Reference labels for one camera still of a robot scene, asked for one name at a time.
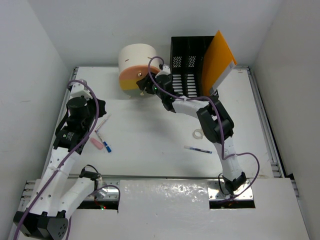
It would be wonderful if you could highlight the pink top drawer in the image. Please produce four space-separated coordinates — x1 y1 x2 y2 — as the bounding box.
119 64 149 79

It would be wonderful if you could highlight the yellow drawer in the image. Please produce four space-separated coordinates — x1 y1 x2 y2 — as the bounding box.
119 78 141 91

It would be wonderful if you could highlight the cream round drawer cabinet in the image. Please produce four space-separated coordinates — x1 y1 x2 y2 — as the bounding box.
118 43 161 98

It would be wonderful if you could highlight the black mesh file organizer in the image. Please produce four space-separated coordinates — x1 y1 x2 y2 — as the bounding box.
170 36 219 98

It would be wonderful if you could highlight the orange notebook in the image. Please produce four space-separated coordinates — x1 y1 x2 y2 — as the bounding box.
201 30 237 97

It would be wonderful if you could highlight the clear tape roll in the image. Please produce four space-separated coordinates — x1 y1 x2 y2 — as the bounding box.
192 128 204 140

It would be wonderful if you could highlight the blue gel pen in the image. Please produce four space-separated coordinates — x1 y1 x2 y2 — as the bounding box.
183 145 212 154

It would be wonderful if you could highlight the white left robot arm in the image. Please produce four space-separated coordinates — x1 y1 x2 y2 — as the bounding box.
13 96 107 240

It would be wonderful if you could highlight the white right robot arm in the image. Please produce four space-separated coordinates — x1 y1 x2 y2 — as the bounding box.
136 73 247 195

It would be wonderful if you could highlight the clear red pen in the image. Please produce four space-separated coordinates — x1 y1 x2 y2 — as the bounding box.
94 114 111 132

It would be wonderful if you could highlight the pink eraser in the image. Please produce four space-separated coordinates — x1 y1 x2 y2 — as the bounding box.
89 137 104 150

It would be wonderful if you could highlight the white blue marker pen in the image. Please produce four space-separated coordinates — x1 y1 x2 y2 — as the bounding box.
95 131 112 153

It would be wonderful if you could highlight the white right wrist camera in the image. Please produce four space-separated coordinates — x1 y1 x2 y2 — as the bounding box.
157 64 171 76

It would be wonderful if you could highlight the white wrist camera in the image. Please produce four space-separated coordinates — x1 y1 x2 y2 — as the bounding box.
157 64 171 76
70 79 92 100

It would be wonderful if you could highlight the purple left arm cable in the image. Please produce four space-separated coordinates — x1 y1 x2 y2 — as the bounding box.
13 79 121 240

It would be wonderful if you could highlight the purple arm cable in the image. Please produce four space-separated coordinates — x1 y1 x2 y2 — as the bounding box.
13 79 121 240
147 56 261 202

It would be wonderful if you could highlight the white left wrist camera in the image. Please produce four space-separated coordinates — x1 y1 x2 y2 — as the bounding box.
70 79 92 100

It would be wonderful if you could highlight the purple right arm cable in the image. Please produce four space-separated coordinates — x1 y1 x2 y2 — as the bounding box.
147 56 261 202

